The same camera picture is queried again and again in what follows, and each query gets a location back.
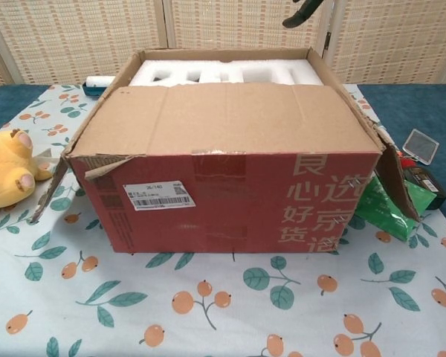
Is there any yellow plush toy animal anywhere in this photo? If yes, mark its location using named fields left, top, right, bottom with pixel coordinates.
left=0, top=126, right=56, bottom=223

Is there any woven bamboo folding screen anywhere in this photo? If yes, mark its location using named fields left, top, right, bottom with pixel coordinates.
left=0, top=0, right=446, bottom=92

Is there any black red small box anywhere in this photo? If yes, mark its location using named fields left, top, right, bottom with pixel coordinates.
left=399, top=155, right=446, bottom=211

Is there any floral leaf fruit tablecloth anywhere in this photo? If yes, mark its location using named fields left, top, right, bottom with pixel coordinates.
left=0, top=83, right=446, bottom=357

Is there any red cardboard shipping box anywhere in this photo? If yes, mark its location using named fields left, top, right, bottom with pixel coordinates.
left=28, top=47, right=427, bottom=256

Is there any white foam packing insert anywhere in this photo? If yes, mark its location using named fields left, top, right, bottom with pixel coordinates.
left=128, top=57, right=323, bottom=87

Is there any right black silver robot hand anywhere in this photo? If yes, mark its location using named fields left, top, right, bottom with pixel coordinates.
left=282, top=0, right=326, bottom=29

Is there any clear plastic badge holder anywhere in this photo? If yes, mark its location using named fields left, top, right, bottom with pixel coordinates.
left=403, top=129, right=440, bottom=165

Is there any green foil packet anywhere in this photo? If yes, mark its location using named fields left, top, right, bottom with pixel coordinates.
left=355, top=173, right=438, bottom=242

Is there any teal white lint roller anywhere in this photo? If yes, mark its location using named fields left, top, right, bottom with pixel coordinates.
left=82, top=76, right=116, bottom=100

